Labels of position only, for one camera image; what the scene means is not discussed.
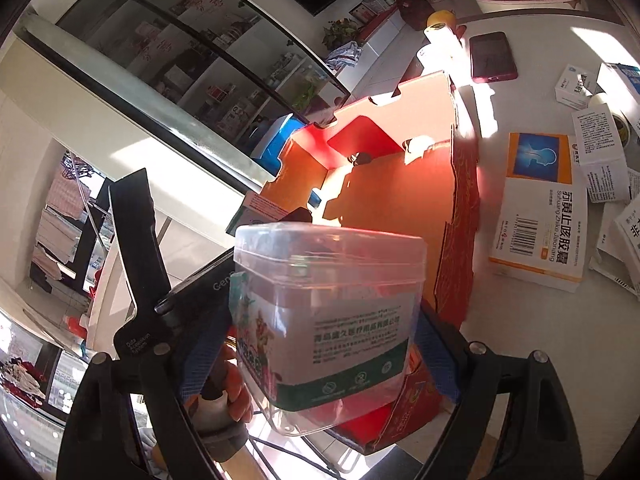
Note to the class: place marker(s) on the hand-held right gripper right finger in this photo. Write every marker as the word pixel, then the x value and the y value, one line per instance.
pixel 432 355

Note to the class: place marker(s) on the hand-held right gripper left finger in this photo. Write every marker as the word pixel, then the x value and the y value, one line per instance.
pixel 202 360

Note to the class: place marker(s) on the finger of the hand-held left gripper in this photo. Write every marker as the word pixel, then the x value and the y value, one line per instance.
pixel 200 285
pixel 140 240

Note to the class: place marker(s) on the white green medicine box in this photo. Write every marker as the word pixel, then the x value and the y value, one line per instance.
pixel 255 210

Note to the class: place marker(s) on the clear plastic container green label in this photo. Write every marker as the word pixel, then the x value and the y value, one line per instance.
pixel 325 320

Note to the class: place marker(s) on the red cardboard box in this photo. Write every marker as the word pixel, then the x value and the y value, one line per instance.
pixel 390 195

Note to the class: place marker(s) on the white orange medicine box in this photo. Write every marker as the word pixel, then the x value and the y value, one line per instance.
pixel 535 220

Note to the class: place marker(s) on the white text-covered medicine box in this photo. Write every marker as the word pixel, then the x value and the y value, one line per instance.
pixel 600 160

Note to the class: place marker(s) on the big blue medicine box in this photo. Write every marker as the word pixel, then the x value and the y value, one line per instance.
pixel 625 80

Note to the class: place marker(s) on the person's left hand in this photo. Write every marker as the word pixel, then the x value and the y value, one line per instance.
pixel 239 395

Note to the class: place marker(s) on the glass display cabinet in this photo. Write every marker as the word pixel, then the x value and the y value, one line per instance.
pixel 175 60

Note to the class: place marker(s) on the white bold-print medicine box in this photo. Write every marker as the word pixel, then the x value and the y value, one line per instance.
pixel 622 232

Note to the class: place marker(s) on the striped cloth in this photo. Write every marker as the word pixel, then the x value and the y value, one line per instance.
pixel 345 55

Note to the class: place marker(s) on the green potted plant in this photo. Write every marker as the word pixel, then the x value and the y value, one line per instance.
pixel 340 32

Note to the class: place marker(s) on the white low cabinet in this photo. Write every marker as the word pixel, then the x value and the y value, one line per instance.
pixel 385 55

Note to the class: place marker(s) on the dark red smartphone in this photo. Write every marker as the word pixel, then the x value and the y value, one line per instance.
pixel 492 57

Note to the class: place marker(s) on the white paper roll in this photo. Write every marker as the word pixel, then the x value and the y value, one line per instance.
pixel 440 50

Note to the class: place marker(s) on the small white blue medicine box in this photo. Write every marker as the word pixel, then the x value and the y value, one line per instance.
pixel 575 85

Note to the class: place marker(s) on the yellow pomelo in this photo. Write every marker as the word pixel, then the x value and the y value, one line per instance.
pixel 440 19

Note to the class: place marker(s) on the dark red bag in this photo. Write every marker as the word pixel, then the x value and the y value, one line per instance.
pixel 415 10

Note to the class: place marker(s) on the small photo frame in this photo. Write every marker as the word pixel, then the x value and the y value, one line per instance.
pixel 365 12

